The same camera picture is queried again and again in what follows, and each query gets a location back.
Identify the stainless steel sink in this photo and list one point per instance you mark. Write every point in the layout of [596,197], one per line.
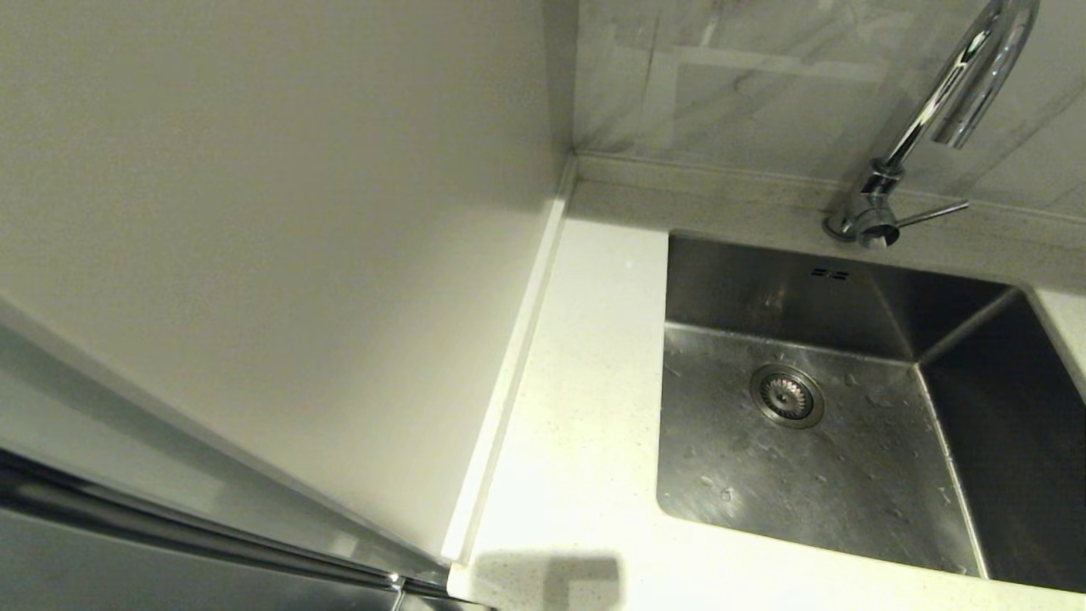
[848,484]

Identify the round metal drain strainer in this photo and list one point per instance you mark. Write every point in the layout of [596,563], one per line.
[787,395]

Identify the tall white cabinet panel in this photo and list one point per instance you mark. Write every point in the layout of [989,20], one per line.
[254,212]

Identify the chrome gooseneck faucet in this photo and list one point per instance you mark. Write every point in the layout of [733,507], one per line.
[874,212]

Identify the stainless steel appliance door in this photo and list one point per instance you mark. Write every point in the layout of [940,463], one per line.
[85,581]

